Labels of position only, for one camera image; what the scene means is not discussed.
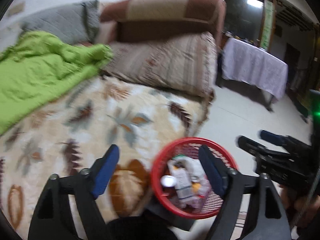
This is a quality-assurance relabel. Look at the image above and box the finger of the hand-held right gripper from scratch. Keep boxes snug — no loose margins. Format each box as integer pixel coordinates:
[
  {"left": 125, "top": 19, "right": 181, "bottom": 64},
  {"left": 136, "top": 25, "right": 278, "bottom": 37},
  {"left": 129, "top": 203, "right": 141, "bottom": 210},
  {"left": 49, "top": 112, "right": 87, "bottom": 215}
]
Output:
[
  {"left": 259, "top": 129, "right": 295, "bottom": 148},
  {"left": 237, "top": 135, "right": 269, "bottom": 160}
]

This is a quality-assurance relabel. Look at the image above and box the brown padded headboard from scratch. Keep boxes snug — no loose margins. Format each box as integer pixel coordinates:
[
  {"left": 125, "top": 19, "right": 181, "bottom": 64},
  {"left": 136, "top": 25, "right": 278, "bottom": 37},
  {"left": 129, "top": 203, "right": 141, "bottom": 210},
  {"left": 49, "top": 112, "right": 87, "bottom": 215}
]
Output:
[{"left": 100, "top": 0, "right": 227, "bottom": 47}]

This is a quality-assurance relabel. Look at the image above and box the grey quilted pillow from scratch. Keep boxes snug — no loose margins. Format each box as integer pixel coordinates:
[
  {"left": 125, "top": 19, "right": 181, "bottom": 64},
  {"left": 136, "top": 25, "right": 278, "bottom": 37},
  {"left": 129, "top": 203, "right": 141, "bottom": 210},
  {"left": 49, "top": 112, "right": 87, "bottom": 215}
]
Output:
[{"left": 20, "top": 0, "right": 102, "bottom": 44}]

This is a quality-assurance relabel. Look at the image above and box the white tablecloth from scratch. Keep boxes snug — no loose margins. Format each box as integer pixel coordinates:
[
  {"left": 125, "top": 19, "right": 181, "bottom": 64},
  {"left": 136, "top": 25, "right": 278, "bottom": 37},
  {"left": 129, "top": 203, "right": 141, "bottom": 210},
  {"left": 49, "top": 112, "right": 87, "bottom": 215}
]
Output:
[{"left": 222, "top": 37, "right": 289, "bottom": 99}]

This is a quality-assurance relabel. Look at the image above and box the clear plastic wrapper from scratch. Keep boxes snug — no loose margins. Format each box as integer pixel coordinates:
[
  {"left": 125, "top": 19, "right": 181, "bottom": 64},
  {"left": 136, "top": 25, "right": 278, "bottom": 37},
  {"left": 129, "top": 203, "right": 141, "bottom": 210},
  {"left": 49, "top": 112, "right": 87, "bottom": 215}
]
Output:
[{"left": 197, "top": 177, "right": 213, "bottom": 198}]

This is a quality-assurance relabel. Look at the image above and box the green hanging scroll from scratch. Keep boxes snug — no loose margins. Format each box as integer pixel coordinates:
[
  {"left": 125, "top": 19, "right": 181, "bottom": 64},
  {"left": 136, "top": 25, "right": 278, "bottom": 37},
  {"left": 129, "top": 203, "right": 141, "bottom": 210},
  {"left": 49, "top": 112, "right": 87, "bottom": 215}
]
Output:
[{"left": 260, "top": 0, "right": 275, "bottom": 53}]

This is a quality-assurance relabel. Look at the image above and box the green quilt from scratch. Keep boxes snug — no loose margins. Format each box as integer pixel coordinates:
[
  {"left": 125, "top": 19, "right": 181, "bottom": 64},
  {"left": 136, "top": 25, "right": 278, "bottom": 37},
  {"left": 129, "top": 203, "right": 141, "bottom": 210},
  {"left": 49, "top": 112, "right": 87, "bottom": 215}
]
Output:
[{"left": 0, "top": 31, "right": 114, "bottom": 135}]

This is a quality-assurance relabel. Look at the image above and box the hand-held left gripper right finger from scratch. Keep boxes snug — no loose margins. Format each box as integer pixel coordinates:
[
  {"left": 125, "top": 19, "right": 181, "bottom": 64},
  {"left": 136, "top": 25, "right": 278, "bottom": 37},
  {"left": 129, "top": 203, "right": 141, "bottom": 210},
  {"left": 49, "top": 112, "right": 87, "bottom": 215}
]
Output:
[{"left": 199, "top": 145, "right": 293, "bottom": 240}]

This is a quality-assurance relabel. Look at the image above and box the person's right hand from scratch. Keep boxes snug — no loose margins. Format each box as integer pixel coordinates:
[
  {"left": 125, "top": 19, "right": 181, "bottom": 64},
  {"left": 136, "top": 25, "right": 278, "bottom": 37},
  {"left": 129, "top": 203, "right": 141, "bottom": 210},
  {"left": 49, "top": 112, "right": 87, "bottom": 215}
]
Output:
[{"left": 279, "top": 184, "right": 320, "bottom": 223}]

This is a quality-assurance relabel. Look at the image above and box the brown patterned pillow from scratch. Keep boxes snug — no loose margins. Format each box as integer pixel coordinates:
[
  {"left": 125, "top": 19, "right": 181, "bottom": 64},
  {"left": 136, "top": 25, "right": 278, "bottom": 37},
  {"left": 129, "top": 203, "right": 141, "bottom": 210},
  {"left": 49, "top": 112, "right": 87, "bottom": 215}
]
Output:
[{"left": 100, "top": 32, "right": 218, "bottom": 98}]

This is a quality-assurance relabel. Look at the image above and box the dark glass door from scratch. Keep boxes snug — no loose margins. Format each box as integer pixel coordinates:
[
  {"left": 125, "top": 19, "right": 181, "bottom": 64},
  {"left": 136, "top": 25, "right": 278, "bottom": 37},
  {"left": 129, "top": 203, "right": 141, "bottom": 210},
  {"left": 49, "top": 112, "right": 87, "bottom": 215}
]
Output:
[{"left": 216, "top": 0, "right": 265, "bottom": 48}]

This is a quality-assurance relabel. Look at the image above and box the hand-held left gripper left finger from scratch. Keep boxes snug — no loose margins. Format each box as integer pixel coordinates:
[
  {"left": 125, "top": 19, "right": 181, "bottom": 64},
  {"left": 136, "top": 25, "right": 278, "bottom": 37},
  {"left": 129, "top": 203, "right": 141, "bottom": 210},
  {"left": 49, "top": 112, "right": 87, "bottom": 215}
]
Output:
[{"left": 27, "top": 144, "right": 120, "bottom": 240}]

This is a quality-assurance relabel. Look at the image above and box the leaf print fleece blanket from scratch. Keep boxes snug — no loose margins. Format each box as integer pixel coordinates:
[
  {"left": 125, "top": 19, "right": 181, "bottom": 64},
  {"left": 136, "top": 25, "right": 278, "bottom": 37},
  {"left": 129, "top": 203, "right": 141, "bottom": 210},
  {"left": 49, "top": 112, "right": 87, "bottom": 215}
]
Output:
[{"left": 0, "top": 76, "right": 215, "bottom": 240}]

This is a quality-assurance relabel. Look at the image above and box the white round lid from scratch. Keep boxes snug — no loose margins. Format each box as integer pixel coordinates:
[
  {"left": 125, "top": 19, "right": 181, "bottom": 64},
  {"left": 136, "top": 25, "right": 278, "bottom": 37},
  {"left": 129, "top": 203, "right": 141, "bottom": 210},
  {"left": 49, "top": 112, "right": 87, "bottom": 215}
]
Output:
[{"left": 161, "top": 175, "right": 177, "bottom": 188}]

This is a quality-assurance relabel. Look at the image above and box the torn white medicine box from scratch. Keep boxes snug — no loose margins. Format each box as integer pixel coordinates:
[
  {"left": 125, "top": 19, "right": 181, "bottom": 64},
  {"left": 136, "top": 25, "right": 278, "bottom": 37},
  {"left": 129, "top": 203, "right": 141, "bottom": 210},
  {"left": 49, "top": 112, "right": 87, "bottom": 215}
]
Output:
[{"left": 170, "top": 160, "right": 193, "bottom": 203}]

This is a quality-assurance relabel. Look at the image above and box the red plastic mesh basket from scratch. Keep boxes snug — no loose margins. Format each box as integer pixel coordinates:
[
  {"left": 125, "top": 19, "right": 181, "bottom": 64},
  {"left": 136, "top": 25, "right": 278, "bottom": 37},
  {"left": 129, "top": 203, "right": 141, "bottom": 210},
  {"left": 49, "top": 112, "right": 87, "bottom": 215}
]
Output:
[{"left": 150, "top": 137, "right": 238, "bottom": 218}]

